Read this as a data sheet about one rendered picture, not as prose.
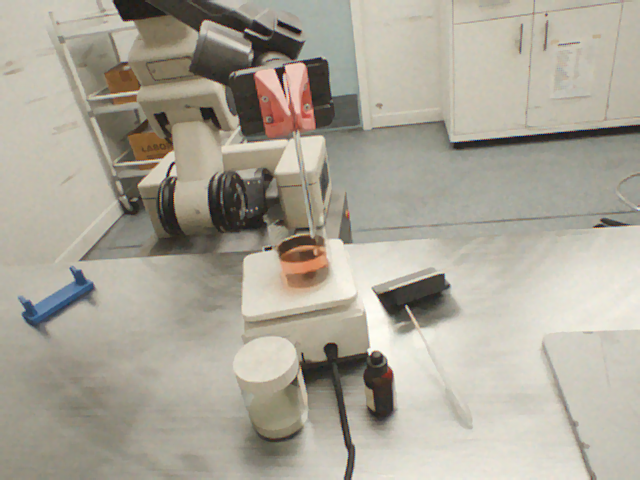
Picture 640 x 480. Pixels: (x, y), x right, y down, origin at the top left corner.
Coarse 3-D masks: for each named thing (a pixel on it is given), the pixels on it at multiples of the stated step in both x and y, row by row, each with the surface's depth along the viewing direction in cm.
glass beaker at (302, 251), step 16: (272, 208) 51; (288, 208) 52; (304, 208) 52; (320, 208) 51; (272, 224) 51; (288, 224) 53; (304, 224) 47; (320, 224) 48; (272, 240) 49; (288, 240) 48; (304, 240) 48; (320, 240) 49; (288, 256) 49; (304, 256) 49; (320, 256) 49; (288, 272) 50; (304, 272) 50; (320, 272) 50; (288, 288) 51; (304, 288) 51
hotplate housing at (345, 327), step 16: (352, 272) 57; (352, 304) 51; (272, 320) 51; (288, 320) 50; (304, 320) 50; (320, 320) 50; (336, 320) 50; (352, 320) 50; (256, 336) 50; (288, 336) 50; (304, 336) 51; (320, 336) 51; (336, 336) 51; (352, 336) 51; (368, 336) 52; (304, 352) 52; (320, 352) 52; (336, 352) 51; (352, 352) 53; (368, 352) 53; (304, 368) 53
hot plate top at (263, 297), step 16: (336, 240) 59; (256, 256) 59; (272, 256) 58; (336, 256) 56; (256, 272) 56; (272, 272) 55; (336, 272) 53; (256, 288) 53; (272, 288) 52; (320, 288) 51; (336, 288) 51; (352, 288) 50; (256, 304) 51; (272, 304) 50; (288, 304) 50; (304, 304) 49; (320, 304) 49; (336, 304) 49; (256, 320) 49
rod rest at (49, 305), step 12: (84, 276) 74; (72, 288) 74; (84, 288) 74; (24, 300) 69; (48, 300) 72; (60, 300) 71; (72, 300) 73; (24, 312) 70; (36, 312) 69; (48, 312) 70
